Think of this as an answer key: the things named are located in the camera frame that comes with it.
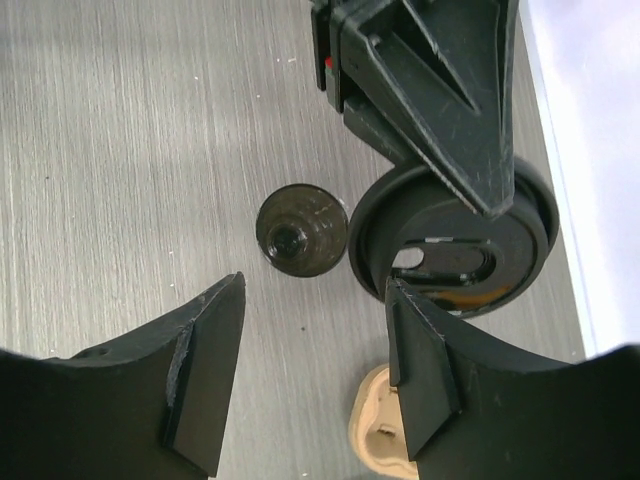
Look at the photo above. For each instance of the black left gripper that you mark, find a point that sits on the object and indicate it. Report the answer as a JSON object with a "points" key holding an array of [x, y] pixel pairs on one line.
{"points": [[437, 76]]}

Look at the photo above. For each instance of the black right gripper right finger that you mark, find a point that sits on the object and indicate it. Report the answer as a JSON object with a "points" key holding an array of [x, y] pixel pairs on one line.
{"points": [[476, 407]]}

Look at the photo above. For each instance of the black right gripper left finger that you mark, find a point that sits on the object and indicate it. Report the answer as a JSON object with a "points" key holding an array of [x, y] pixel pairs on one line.
{"points": [[152, 403]]}

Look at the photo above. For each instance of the black cup lid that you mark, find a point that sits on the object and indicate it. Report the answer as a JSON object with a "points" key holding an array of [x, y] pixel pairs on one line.
{"points": [[409, 226]]}

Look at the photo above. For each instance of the black coffee cup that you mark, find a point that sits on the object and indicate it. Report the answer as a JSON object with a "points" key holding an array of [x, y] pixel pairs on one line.
{"points": [[302, 230]]}

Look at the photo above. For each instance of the brown pulp cup carrier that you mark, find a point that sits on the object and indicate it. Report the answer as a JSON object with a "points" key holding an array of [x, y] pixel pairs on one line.
{"points": [[375, 429]]}

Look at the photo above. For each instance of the aluminium frame rail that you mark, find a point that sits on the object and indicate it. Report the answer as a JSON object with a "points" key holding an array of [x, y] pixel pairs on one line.
{"points": [[557, 180]]}

